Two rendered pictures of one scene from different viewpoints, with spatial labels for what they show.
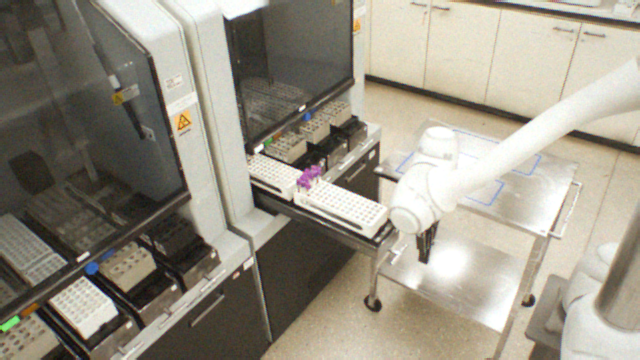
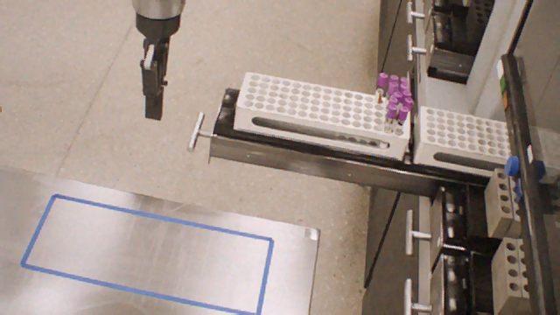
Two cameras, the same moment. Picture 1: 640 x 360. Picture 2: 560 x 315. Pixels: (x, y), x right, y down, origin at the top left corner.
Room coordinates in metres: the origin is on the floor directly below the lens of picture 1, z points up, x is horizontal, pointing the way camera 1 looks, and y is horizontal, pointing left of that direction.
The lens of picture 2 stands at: (1.84, -0.72, 1.67)
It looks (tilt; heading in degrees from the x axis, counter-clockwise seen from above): 43 degrees down; 141
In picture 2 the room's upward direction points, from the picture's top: 11 degrees clockwise
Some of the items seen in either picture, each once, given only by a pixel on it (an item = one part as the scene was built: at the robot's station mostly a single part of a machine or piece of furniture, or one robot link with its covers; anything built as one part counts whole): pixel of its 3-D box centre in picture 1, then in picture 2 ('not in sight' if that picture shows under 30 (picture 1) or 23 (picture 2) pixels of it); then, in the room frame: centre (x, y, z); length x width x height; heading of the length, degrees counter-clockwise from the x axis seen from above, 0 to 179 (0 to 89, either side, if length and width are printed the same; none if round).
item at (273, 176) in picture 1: (265, 173); (494, 151); (1.29, 0.19, 0.83); 0.30 x 0.10 x 0.06; 52
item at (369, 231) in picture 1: (339, 206); (323, 117); (1.09, -0.06, 0.83); 0.30 x 0.10 x 0.06; 52
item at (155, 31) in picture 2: not in sight; (157, 31); (0.90, -0.29, 0.96); 0.08 x 0.07 x 0.09; 142
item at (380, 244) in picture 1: (306, 204); (392, 155); (1.17, 0.05, 0.78); 0.73 x 0.14 x 0.09; 52
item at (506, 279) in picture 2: (319, 132); (505, 278); (1.52, -0.01, 0.85); 0.12 x 0.02 x 0.06; 141
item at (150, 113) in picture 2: not in sight; (153, 103); (0.91, -0.30, 0.80); 0.03 x 0.01 x 0.07; 52
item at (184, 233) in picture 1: (178, 239); (474, 23); (0.96, 0.43, 0.85); 0.12 x 0.02 x 0.06; 142
